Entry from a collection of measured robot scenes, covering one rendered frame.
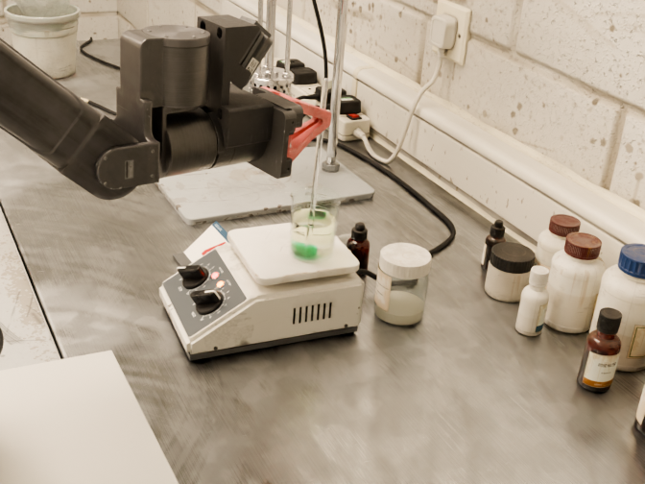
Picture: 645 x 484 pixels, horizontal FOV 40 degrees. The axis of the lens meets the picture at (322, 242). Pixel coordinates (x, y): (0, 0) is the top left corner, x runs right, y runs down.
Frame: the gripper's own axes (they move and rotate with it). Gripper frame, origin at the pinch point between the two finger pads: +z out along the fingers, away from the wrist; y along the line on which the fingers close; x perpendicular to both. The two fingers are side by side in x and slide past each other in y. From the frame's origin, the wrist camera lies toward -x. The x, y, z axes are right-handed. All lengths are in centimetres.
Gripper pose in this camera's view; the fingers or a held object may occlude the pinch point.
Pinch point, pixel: (322, 118)
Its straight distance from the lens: 90.4
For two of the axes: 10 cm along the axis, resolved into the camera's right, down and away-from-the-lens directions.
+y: -6.5, -3.9, 6.5
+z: 7.5, -2.1, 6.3
